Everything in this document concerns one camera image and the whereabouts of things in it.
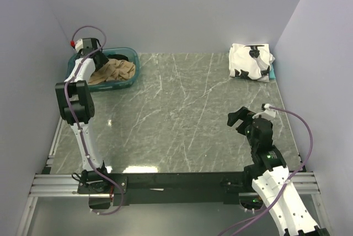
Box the tan t shirt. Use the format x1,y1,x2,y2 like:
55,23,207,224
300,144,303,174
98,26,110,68
88,59,136,85

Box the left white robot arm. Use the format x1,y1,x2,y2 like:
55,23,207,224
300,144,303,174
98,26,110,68
55,38,111,194

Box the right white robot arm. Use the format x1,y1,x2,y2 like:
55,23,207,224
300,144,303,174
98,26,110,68
227,104,329,235

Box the black garment in basket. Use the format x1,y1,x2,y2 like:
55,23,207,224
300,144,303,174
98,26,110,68
106,53,129,61

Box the teal plastic basket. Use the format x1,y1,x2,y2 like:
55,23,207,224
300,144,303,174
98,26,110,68
65,47,141,93

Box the white printed folded t shirt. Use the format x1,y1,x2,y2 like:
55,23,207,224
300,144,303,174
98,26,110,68
228,43,275,82

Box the black base beam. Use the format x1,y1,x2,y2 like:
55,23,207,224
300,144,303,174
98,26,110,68
75,172,263,211

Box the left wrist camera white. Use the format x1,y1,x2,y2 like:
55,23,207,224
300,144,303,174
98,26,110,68
70,39,83,51

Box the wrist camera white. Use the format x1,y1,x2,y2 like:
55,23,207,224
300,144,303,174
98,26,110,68
70,39,83,51
257,104,276,120

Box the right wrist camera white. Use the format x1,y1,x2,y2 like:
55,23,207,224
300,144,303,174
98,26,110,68
257,104,276,120

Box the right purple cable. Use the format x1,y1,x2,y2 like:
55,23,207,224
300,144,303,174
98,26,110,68
219,105,314,236

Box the purple cable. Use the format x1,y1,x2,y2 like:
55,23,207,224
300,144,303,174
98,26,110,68
63,25,130,216
219,105,314,236

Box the aluminium frame rail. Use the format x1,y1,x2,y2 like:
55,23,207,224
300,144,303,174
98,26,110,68
16,114,331,236

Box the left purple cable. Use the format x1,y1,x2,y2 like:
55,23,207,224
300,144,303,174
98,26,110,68
63,25,130,216

